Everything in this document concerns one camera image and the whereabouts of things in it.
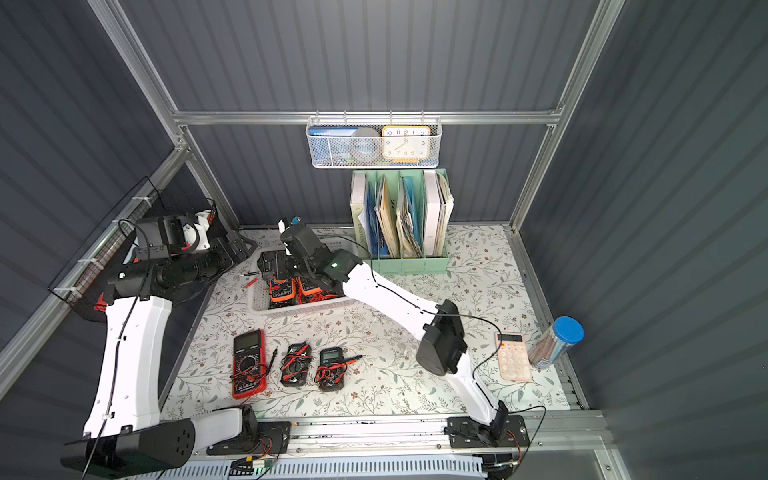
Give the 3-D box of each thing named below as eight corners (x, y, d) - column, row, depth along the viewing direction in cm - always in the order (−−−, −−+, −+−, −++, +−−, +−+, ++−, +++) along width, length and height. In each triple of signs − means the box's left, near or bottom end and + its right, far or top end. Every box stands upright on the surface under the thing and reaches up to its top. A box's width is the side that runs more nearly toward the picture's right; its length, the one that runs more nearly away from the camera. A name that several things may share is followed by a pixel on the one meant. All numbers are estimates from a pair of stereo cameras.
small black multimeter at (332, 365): (308, 383, 84) (304, 378, 81) (328, 347, 91) (325, 341, 87) (341, 398, 81) (339, 394, 78) (359, 360, 88) (358, 354, 85)
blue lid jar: (529, 369, 86) (560, 340, 70) (523, 348, 90) (551, 316, 74) (553, 369, 86) (589, 340, 70) (545, 348, 90) (578, 316, 74)
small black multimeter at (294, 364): (280, 386, 83) (276, 382, 80) (289, 346, 90) (286, 342, 88) (306, 386, 83) (303, 382, 80) (313, 346, 90) (311, 342, 88)
